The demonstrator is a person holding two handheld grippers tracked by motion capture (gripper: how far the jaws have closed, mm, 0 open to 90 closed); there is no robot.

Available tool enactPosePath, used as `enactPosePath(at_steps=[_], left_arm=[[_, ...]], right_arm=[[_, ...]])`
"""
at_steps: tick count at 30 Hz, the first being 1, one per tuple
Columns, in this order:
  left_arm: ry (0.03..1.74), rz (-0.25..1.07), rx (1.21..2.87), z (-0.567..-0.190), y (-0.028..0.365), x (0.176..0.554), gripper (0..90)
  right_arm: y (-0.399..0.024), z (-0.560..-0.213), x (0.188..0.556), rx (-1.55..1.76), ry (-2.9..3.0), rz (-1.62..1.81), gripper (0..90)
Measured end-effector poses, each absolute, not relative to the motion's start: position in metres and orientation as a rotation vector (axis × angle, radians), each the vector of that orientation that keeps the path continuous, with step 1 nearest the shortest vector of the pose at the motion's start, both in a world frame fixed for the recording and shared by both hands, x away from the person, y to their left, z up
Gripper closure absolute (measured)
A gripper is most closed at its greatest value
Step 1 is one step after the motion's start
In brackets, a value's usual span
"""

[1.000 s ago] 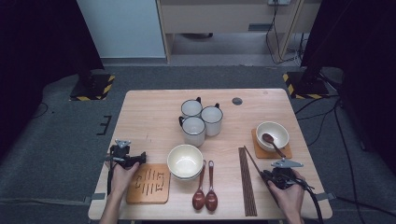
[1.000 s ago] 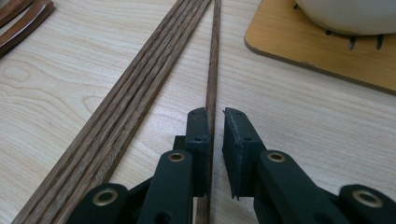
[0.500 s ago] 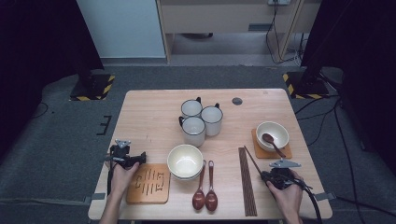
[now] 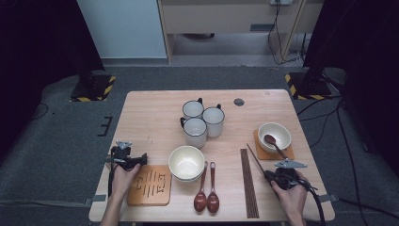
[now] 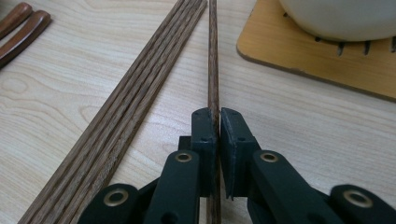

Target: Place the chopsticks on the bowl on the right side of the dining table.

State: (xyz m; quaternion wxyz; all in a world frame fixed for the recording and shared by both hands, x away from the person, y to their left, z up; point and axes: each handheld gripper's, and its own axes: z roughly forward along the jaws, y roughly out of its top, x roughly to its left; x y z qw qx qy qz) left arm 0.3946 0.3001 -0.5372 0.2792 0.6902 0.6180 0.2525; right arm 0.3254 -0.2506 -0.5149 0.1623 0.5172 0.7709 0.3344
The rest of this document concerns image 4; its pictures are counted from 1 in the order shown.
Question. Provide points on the white enamel mug black rim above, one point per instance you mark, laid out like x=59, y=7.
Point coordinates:
x=193, y=109
x=213, y=121
x=195, y=132

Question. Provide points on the grey power strip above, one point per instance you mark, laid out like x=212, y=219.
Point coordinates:
x=280, y=2

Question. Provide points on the person's left hand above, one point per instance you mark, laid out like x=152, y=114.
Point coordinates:
x=123, y=182

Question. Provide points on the person's right hand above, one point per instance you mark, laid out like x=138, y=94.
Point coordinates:
x=293, y=201

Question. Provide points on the black stand base striped edge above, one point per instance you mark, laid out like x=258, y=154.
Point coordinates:
x=309, y=88
x=94, y=89

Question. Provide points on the slim brown wooden chopstick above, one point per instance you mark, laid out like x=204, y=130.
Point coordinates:
x=255, y=157

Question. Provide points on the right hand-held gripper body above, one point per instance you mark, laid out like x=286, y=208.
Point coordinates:
x=287, y=177

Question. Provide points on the reddish brown wooden spoon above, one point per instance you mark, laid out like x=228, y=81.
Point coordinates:
x=269, y=138
x=200, y=202
x=213, y=202

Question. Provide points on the grey tape strip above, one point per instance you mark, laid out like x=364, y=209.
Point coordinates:
x=331, y=198
x=94, y=199

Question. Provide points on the white panel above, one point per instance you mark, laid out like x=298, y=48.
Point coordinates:
x=122, y=28

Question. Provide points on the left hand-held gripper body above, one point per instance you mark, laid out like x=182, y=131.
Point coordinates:
x=121, y=155

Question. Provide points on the light wooden desk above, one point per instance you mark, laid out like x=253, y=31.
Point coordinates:
x=219, y=17

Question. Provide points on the orange wooden slotted trivet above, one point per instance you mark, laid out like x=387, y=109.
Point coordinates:
x=258, y=153
x=156, y=197

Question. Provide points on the grey label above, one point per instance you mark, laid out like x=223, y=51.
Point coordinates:
x=262, y=27

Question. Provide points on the black curtain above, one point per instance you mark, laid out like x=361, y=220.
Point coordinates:
x=37, y=47
x=370, y=62

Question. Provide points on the row of brown chopsticks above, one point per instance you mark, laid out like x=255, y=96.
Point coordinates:
x=249, y=185

